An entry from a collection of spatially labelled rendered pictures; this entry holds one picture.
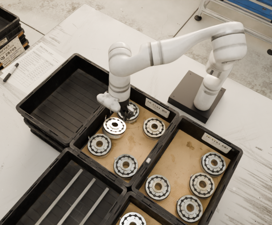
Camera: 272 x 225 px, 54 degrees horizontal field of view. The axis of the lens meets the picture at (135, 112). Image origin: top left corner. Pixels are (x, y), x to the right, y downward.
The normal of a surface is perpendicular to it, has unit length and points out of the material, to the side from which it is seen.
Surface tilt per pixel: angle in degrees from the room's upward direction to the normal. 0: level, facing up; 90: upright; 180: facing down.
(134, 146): 0
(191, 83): 1
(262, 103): 0
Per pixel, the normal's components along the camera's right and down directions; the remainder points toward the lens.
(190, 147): 0.06, -0.51
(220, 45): -0.73, 0.11
